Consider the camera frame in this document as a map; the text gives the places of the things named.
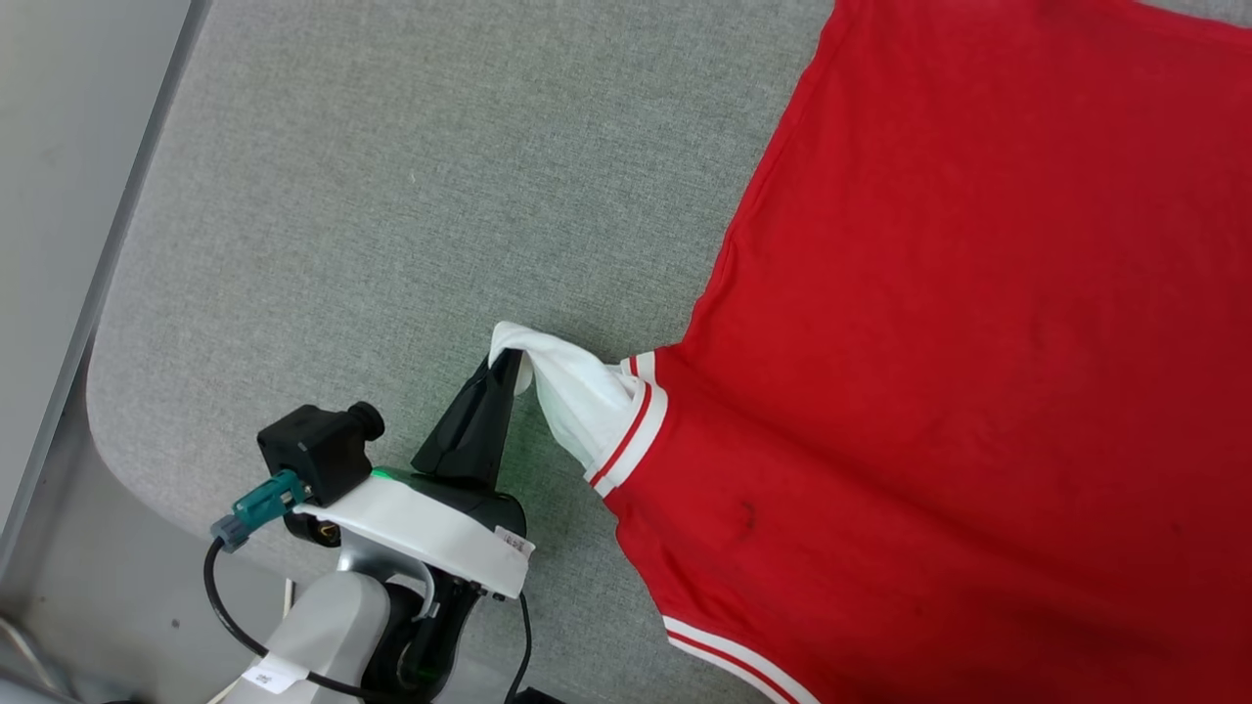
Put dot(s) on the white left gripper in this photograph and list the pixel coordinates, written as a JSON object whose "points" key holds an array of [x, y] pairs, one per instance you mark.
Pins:
{"points": [[421, 518]]}

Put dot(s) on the red garment with white stripes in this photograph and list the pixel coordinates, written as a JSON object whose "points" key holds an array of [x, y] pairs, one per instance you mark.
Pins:
{"points": [[978, 342]]}

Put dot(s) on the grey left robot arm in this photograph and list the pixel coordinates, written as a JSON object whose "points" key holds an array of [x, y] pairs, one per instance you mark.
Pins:
{"points": [[333, 626]]}

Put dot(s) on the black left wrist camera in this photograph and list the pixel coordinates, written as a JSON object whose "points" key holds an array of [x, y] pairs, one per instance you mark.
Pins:
{"points": [[318, 450]]}

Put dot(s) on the teal left camera connector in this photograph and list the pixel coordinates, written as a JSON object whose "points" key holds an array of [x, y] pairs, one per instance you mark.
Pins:
{"points": [[262, 506]]}

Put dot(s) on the grey metal frame rail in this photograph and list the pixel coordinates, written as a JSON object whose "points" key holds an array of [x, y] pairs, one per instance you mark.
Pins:
{"points": [[155, 137]]}

